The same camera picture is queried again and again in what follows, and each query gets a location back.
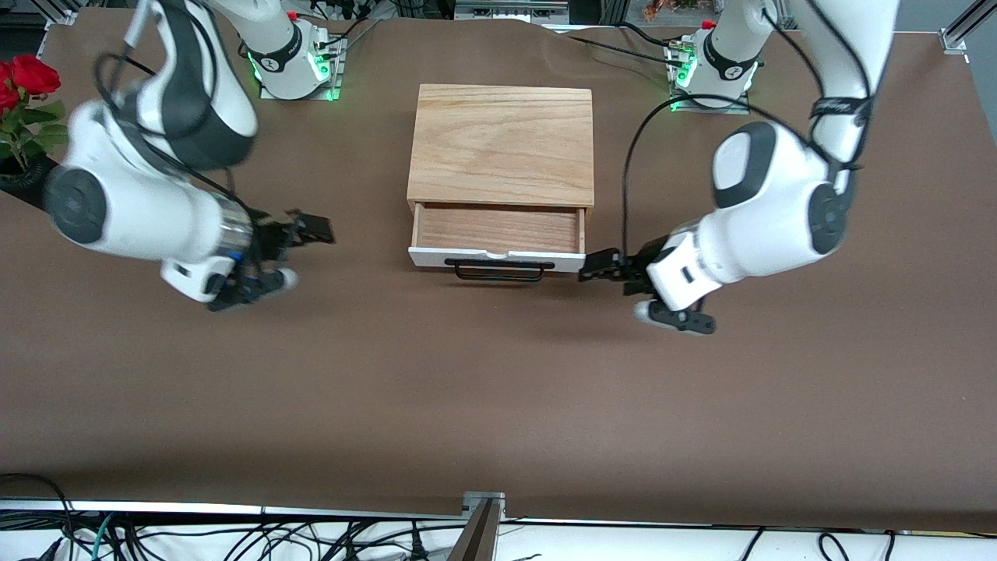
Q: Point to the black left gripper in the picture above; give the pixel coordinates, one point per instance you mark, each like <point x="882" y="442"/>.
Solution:
<point x="637" y="263"/>

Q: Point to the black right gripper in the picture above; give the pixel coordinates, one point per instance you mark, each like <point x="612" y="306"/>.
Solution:
<point x="270" y="236"/>

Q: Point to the white-fronted wooden drawer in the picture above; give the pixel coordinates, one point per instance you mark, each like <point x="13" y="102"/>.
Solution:
<point x="498" y="230"/>

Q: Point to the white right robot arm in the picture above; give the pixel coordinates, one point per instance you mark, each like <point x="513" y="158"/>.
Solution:
<point x="148" y="210"/>

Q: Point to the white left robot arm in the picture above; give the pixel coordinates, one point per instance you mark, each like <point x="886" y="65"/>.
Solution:
<point x="771" y="210"/>

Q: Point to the wooden drawer cabinet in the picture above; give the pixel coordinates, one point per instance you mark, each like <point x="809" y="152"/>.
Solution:
<point x="498" y="144"/>

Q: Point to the brown table cover mat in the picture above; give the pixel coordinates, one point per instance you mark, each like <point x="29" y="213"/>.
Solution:
<point x="498" y="389"/>

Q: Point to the black plant pot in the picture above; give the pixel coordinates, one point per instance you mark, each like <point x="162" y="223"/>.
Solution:
<point x="19" y="183"/>

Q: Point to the red rose plant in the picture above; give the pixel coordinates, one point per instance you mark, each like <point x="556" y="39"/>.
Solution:
<point x="27" y="101"/>

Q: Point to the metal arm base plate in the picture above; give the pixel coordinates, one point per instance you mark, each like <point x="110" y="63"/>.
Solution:
<point x="331" y="74"/>
<point x="679" y="78"/>

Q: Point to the grey metal frame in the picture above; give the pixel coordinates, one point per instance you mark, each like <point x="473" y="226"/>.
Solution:
<point x="510" y="9"/>

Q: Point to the aluminium profile post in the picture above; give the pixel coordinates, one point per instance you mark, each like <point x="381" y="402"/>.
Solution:
<point x="479" y="530"/>

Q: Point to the silver table edge rail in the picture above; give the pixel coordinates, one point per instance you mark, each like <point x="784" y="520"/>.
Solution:
<point x="156" y="508"/>

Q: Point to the aluminium frame corner bracket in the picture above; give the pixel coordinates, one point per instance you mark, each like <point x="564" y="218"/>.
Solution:
<point x="962" y="31"/>

